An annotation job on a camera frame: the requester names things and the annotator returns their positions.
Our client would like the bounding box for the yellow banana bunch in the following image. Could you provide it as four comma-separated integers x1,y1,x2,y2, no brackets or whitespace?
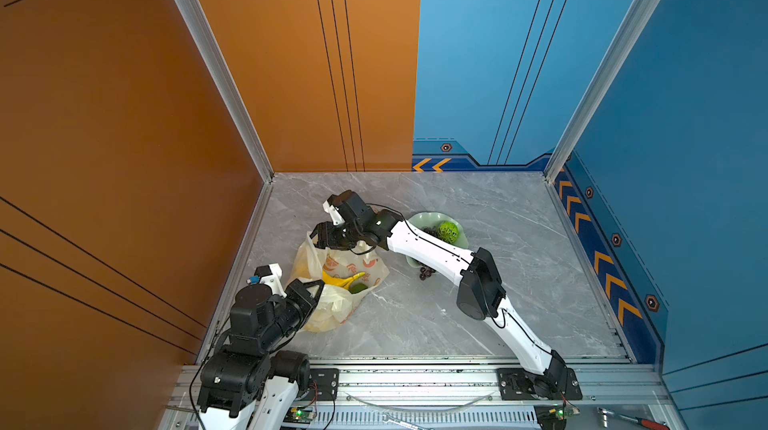
322,271,366,289

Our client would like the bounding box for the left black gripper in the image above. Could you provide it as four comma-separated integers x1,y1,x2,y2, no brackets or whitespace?
259,276,324,354

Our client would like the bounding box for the aluminium front rail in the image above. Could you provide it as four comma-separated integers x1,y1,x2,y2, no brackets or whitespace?
158,357,685,430

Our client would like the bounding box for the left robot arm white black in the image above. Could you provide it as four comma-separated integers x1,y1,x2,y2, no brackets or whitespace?
191,277,325,429

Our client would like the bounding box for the cream plastic bag orange print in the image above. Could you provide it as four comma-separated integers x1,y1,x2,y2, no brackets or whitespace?
288,233,390,333

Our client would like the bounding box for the red handled tool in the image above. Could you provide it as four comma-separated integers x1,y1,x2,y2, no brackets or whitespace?
597,407,670,430

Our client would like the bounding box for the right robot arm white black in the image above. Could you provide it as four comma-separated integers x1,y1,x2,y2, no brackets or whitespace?
309,210,583,400

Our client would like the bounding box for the aluminium corner post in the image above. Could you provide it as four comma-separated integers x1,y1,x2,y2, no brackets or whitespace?
174,0,274,184
543,0,661,184

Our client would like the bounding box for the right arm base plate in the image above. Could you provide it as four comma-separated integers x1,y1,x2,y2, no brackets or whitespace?
496,368,583,401

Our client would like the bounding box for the right green circuit board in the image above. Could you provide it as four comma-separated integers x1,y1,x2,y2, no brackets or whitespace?
534,406,581,430

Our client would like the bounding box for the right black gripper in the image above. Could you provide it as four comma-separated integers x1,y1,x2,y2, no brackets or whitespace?
304,221,364,251

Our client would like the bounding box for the dark purple grape bunch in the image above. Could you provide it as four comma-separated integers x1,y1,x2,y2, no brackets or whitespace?
419,228,440,281

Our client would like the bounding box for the left green circuit board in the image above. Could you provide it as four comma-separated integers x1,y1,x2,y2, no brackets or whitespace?
282,406,318,426

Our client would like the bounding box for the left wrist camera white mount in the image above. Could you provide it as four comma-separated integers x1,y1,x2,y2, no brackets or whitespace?
247,263,285,297

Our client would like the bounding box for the green kiwi half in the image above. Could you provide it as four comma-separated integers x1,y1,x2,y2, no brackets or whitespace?
436,221,461,245

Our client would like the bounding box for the right aluminium corner post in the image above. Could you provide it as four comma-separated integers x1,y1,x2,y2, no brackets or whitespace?
543,0,661,184

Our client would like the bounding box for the green leaf-shaped plate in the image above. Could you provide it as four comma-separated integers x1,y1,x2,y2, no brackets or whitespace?
390,212,472,275

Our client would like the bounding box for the green circuit board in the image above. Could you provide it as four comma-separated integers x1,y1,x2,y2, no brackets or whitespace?
282,406,318,426
534,406,581,430

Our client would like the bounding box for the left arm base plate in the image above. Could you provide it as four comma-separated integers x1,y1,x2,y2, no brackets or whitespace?
299,367,340,402

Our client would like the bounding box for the left aluminium corner post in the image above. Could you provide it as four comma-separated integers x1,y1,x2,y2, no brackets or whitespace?
174,0,274,184

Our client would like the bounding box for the green orange mango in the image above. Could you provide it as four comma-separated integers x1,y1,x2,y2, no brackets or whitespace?
349,282,368,295

